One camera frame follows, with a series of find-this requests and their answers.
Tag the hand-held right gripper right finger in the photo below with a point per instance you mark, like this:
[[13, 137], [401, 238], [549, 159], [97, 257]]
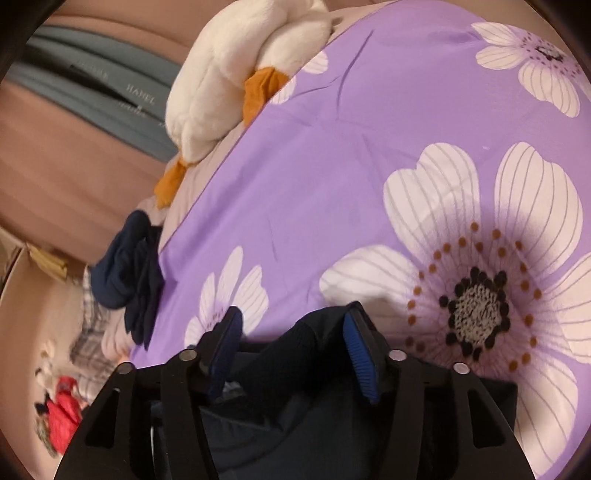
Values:
[[362, 355]]

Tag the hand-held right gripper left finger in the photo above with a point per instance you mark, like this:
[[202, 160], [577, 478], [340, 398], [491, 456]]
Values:
[[224, 350]]

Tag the dark teal zip pullover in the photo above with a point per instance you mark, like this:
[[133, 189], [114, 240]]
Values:
[[295, 415]]

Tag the folded navy clothes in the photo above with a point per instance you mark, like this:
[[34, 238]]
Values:
[[134, 277]]

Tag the white floral cloth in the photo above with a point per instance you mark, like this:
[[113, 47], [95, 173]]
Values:
[[115, 332]]

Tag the grey plaid cloth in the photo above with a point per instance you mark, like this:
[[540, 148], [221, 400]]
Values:
[[94, 341]]

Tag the purple floral bed sheet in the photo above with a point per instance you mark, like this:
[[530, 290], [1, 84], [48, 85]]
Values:
[[369, 184]]

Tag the red cloth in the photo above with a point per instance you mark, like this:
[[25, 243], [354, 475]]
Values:
[[62, 413]]

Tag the tan tassel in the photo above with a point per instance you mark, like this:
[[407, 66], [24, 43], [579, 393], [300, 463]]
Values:
[[48, 261]]

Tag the white goose plush toy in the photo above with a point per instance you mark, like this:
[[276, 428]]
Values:
[[231, 87]]

